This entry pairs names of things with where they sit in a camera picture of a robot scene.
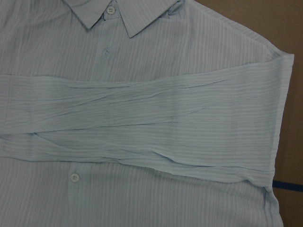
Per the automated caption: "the light blue button-up shirt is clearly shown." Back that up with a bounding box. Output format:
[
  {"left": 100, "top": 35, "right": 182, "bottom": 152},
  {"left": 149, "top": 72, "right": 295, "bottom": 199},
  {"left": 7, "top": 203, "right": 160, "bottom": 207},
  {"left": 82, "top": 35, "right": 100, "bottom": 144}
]
[{"left": 0, "top": 0, "right": 294, "bottom": 227}]

